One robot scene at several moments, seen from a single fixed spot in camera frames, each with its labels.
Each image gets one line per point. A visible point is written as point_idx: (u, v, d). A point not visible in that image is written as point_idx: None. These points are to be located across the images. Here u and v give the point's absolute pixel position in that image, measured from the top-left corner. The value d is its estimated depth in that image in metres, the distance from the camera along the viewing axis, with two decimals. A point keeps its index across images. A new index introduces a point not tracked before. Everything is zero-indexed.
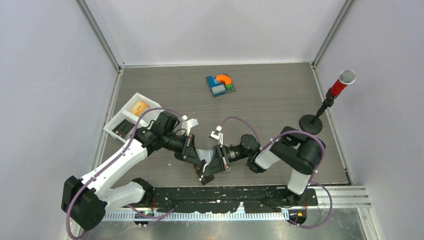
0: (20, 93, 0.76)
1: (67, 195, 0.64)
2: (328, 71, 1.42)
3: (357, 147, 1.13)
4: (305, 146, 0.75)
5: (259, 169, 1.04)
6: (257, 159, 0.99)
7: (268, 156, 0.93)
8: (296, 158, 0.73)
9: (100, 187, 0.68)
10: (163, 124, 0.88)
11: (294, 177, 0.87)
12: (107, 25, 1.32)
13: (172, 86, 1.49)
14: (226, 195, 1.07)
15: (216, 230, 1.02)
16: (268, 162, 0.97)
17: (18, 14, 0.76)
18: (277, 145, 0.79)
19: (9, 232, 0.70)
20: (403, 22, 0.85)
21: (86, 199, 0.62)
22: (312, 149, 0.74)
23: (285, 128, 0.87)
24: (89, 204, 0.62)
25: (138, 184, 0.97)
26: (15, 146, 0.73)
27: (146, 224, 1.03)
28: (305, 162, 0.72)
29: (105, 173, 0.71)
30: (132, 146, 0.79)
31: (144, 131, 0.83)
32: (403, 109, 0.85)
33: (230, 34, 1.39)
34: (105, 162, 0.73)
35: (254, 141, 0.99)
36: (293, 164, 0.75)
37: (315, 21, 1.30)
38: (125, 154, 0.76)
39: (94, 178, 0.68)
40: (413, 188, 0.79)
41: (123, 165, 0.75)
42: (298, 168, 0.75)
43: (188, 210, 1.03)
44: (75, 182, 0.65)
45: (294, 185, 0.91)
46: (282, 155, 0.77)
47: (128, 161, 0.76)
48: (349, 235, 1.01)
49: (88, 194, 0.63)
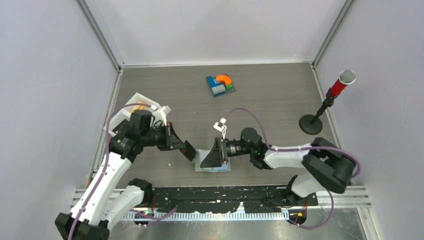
0: (20, 93, 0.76)
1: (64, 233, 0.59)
2: (328, 71, 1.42)
3: (357, 147, 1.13)
4: (341, 165, 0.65)
5: (265, 166, 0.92)
6: (268, 159, 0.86)
7: (285, 159, 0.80)
8: (334, 181, 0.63)
9: (92, 215, 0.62)
10: (138, 125, 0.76)
11: (304, 181, 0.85)
12: (107, 25, 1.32)
13: (172, 86, 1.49)
14: (226, 195, 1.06)
15: (216, 230, 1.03)
16: (280, 163, 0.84)
17: (18, 14, 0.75)
18: (312, 161, 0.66)
19: (9, 232, 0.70)
20: (403, 22, 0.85)
21: (83, 231, 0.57)
22: (348, 169, 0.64)
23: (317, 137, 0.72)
24: (86, 235, 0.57)
25: (135, 186, 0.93)
26: (15, 146, 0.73)
27: (146, 224, 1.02)
28: (343, 186, 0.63)
29: (93, 199, 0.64)
30: (111, 162, 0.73)
31: (119, 139, 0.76)
32: (403, 109, 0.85)
33: (230, 34, 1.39)
34: (90, 188, 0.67)
35: (254, 134, 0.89)
36: (326, 183, 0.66)
37: (315, 21, 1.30)
38: (106, 173, 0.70)
39: (83, 209, 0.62)
40: (413, 188, 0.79)
41: (110, 184, 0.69)
42: (330, 186, 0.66)
43: (188, 210, 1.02)
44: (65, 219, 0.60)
45: (299, 187, 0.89)
46: (315, 173, 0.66)
47: (113, 178, 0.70)
48: (349, 235, 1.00)
49: (83, 225, 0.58)
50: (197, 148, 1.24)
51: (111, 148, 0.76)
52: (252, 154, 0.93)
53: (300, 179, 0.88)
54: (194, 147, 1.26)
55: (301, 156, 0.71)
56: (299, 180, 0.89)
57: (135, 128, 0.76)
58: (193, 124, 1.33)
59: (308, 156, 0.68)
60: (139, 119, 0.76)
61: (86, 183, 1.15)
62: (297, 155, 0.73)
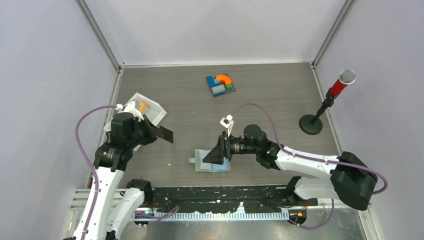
0: (20, 93, 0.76)
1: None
2: (328, 71, 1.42)
3: (357, 147, 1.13)
4: (367, 183, 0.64)
5: (273, 165, 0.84)
6: (281, 162, 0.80)
7: (303, 167, 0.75)
8: (360, 200, 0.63)
9: (97, 234, 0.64)
10: (121, 132, 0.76)
11: (314, 188, 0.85)
12: (108, 25, 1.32)
13: (172, 86, 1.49)
14: (226, 195, 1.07)
15: (216, 230, 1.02)
16: (293, 168, 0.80)
17: (18, 14, 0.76)
18: (345, 179, 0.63)
19: (9, 232, 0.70)
20: (403, 22, 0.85)
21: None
22: (372, 187, 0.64)
23: (345, 151, 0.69)
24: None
25: (134, 189, 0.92)
26: (15, 146, 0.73)
27: (146, 224, 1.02)
28: (365, 203, 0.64)
29: (94, 219, 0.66)
30: (103, 177, 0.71)
31: (105, 151, 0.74)
32: (403, 109, 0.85)
33: (230, 34, 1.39)
34: (88, 207, 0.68)
35: (258, 130, 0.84)
36: (349, 199, 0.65)
37: (315, 21, 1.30)
38: (100, 190, 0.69)
39: (85, 231, 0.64)
40: (413, 188, 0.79)
41: (106, 201, 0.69)
42: (350, 201, 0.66)
43: (188, 210, 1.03)
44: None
45: (304, 191, 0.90)
46: (344, 190, 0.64)
47: (108, 194, 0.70)
48: (349, 235, 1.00)
49: None
50: (197, 148, 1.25)
51: (98, 163, 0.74)
52: (258, 153, 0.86)
53: (308, 184, 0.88)
54: (194, 147, 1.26)
55: (328, 170, 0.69)
56: (306, 184, 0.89)
57: (118, 134, 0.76)
58: (193, 124, 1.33)
59: (338, 172, 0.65)
60: (121, 125, 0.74)
61: (86, 183, 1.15)
62: (322, 167, 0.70)
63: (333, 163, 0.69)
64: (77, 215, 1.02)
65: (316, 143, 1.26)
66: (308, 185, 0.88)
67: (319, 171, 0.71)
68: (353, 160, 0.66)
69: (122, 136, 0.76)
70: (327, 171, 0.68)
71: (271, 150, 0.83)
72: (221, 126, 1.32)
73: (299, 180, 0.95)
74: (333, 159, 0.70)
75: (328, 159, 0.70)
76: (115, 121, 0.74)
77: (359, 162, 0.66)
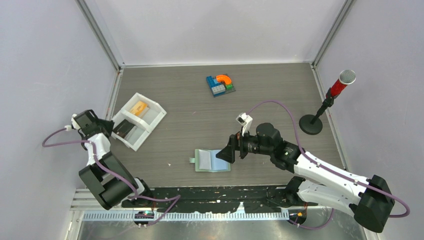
0: (20, 93, 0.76)
1: (94, 176, 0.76)
2: (328, 71, 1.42)
3: (357, 147, 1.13)
4: (388, 208, 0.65)
5: (289, 166, 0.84)
6: (300, 168, 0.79)
7: (325, 179, 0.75)
8: (379, 222, 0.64)
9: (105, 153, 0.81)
10: (88, 121, 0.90)
11: (320, 195, 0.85)
12: (107, 25, 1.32)
13: (172, 86, 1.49)
14: (226, 195, 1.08)
15: (216, 230, 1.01)
16: (310, 176, 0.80)
17: (18, 14, 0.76)
18: (373, 204, 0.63)
19: (9, 231, 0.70)
20: (402, 22, 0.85)
21: (112, 160, 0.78)
22: (390, 211, 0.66)
23: (374, 175, 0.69)
24: (114, 155, 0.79)
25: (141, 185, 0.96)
26: (15, 146, 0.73)
27: (146, 224, 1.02)
28: (382, 227, 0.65)
29: (100, 149, 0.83)
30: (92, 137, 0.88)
31: (88, 135, 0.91)
32: (403, 109, 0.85)
33: (230, 34, 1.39)
34: (90, 153, 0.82)
35: (271, 129, 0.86)
36: (366, 219, 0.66)
37: (315, 21, 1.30)
38: (93, 139, 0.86)
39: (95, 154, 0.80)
40: (412, 188, 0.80)
41: (102, 140, 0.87)
42: (366, 222, 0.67)
43: (188, 210, 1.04)
44: (88, 169, 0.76)
45: (310, 199, 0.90)
46: (366, 213, 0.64)
47: (103, 139, 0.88)
48: (349, 235, 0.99)
49: (106, 157, 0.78)
50: (197, 148, 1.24)
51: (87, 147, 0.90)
52: (272, 153, 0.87)
53: (315, 191, 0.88)
54: (194, 147, 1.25)
55: (356, 192, 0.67)
56: (312, 189, 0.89)
57: (89, 124, 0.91)
58: (193, 124, 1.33)
59: (367, 196, 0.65)
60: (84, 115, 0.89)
61: None
62: (349, 186, 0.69)
63: (362, 186, 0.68)
64: (76, 215, 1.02)
65: (316, 143, 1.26)
66: (313, 190, 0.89)
67: (344, 189, 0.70)
68: (382, 185, 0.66)
69: (92, 124, 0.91)
70: (355, 192, 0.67)
71: (290, 151, 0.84)
72: (221, 126, 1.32)
73: (303, 181, 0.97)
74: (362, 181, 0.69)
75: (358, 180, 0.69)
76: (78, 116, 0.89)
77: (386, 188, 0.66)
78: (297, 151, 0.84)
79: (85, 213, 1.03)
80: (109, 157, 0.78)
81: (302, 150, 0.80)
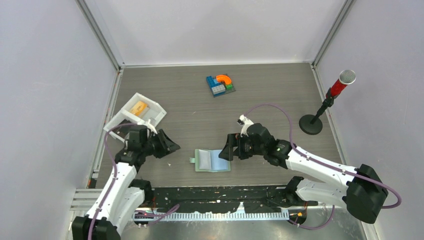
0: (20, 93, 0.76)
1: (79, 233, 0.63)
2: (329, 71, 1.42)
3: (357, 147, 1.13)
4: (380, 198, 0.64)
5: (281, 162, 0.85)
6: (292, 162, 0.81)
7: (315, 171, 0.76)
8: (371, 213, 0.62)
9: (109, 212, 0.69)
10: (136, 139, 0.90)
11: (317, 192, 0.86)
12: (108, 25, 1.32)
13: (172, 86, 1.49)
14: (226, 195, 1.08)
15: (216, 230, 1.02)
16: (302, 170, 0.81)
17: (19, 15, 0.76)
18: (362, 193, 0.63)
19: (9, 232, 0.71)
20: (402, 22, 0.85)
21: (104, 233, 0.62)
22: (383, 201, 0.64)
23: (363, 165, 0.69)
24: (106, 232, 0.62)
25: (140, 198, 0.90)
26: (15, 147, 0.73)
27: (146, 224, 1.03)
28: (374, 218, 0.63)
29: (109, 200, 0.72)
30: (121, 170, 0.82)
31: (125, 153, 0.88)
32: (403, 109, 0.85)
33: (230, 34, 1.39)
34: (100, 197, 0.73)
35: (259, 127, 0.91)
36: (358, 210, 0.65)
37: (315, 21, 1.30)
38: (118, 176, 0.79)
39: (99, 209, 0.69)
40: (412, 188, 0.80)
41: (120, 187, 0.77)
42: (359, 215, 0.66)
43: (188, 210, 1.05)
44: (83, 220, 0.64)
45: (309, 197, 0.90)
46: (357, 202, 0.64)
47: (124, 182, 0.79)
48: (349, 235, 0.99)
49: (101, 224, 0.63)
50: (197, 148, 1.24)
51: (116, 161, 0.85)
52: (264, 151, 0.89)
53: (312, 187, 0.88)
54: (194, 147, 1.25)
55: (344, 181, 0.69)
56: (310, 187, 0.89)
57: (136, 142, 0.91)
58: (193, 124, 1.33)
59: (354, 184, 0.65)
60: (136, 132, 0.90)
61: (86, 183, 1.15)
62: (337, 176, 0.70)
63: (350, 175, 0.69)
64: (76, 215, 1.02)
65: (316, 143, 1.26)
66: (311, 188, 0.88)
67: (333, 179, 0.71)
68: (371, 174, 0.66)
69: (139, 143, 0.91)
70: (343, 182, 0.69)
71: (281, 147, 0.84)
72: (221, 126, 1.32)
73: (302, 180, 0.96)
74: (350, 170, 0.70)
75: (345, 170, 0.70)
76: (133, 130, 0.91)
77: (376, 177, 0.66)
78: (289, 147, 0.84)
79: (84, 213, 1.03)
80: (103, 227, 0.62)
81: (293, 146, 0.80)
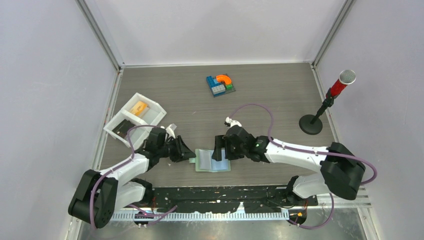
0: (19, 93, 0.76)
1: (86, 184, 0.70)
2: (329, 71, 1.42)
3: (356, 147, 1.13)
4: (356, 173, 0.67)
5: (263, 157, 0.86)
6: (271, 154, 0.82)
7: (293, 158, 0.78)
8: (350, 189, 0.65)
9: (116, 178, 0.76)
10: (154, 141, 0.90)
11: (306, 184, 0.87)
12: (107, 25, 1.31)
13: (172, 86, 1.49)
14: (226, 195, 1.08)
15: (216, 230, 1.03)
16: (282, 160, 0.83)
17: (18, 14, 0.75)
18: (336, 170, 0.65)
19: (10, 232, 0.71)
20: (403, 22, 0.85)
21: (107, 188, 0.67)
22: (359, 176, 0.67)
23: (333, 142, 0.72)
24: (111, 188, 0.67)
25: (138, 193, 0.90)
26: (14, 147, 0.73)
27: (146, 224, 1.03)
28: (355, 193, 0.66)
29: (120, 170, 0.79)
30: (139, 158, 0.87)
31: (145, 150, 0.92)
32: (403, 109, 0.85)
33: (230, 35, 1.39)
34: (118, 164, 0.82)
35: (235, 127, 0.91)
36: (339, 188, 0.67)
37: (315, 21, 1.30)
38: (134, 160, 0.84)
39: (111, 171, 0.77)
40: (412, 188, 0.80)
41: (133, 167, 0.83)
42: (340, 191, 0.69)
43: (188, 210, 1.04)
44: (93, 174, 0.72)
45: (303, 192, 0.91)
46: (335, 180, 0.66)
47: (137, 166, 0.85)
48: (349, 235, 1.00)
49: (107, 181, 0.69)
50: (197, 148, 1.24)
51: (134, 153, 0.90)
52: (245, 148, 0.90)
53: (301, 182, 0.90)
54: (194, 147, 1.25)
55: (318, 161, 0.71)
56: (300, 181, 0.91)
57: (154, 144, 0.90)
58: (193, 124, 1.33)
59: (328, 163, 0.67)
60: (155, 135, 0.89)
61: None
62: (311, 159, 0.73)
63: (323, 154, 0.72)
64: None
65: (316, 143, 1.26)
66: (301, 182, 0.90)
67: (309, 162, 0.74)
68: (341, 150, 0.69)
69: (156, 145, 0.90)
70: (317, 162, 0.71)
71: (259, 142, 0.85)
72: (221, 125, 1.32)
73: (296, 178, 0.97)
74: (323, 150, 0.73)
75: (318, 150, 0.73)
76: (152, 132, 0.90)
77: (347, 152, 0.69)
78: (267, 140, 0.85)
79: None
80: (109, 183, 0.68)
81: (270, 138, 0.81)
